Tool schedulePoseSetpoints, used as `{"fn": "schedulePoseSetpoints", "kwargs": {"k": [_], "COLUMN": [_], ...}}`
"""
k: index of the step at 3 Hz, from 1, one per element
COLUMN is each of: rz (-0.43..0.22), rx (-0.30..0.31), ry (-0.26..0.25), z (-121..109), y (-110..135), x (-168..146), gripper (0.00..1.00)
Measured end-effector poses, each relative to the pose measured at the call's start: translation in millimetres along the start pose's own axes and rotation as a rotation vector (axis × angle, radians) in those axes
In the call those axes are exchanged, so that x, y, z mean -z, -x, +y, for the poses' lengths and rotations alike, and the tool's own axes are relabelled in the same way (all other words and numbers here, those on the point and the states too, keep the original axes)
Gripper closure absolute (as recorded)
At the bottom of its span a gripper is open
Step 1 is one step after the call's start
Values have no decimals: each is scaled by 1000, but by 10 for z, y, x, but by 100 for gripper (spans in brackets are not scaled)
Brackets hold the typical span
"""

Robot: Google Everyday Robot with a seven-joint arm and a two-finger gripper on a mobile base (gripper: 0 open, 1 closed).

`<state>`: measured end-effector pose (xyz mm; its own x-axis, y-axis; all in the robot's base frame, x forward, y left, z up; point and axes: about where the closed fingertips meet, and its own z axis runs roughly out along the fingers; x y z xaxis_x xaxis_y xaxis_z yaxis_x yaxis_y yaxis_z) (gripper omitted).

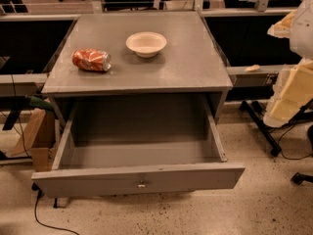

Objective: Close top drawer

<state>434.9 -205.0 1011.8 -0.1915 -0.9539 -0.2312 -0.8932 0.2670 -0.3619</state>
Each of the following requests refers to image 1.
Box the white paper bowl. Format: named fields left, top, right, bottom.
left=126, top=31, right=167, bottom=58

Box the grey top drawer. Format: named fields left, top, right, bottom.
left=32, top=94, right=245, bottom=198

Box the grey drawer cabinet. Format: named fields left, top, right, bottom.
left=42, top=11, right=232, bottom=115

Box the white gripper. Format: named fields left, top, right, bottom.
left=263, top=10, right=313, bottom=127

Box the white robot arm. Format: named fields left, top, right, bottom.
left=263, top=0, right=313, bottom=127

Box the brown cardboard box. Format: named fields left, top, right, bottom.
left=12, top=109, right=57, bottom=172

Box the black floor cable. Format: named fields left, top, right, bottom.
left=31, top=183, right=81, bottom=235

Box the small tan scrap on ledge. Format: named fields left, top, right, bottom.
left=245, top=65, right=260, bottom=72

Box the crushed orange soda can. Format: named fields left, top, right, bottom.
left=71, top=48, right=112, bottom=71

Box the black stand leg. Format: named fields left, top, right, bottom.
left=240, top=101, right=282, bottom=157

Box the green object by box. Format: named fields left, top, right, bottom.
left=25, top=96, right=54, bottom=112

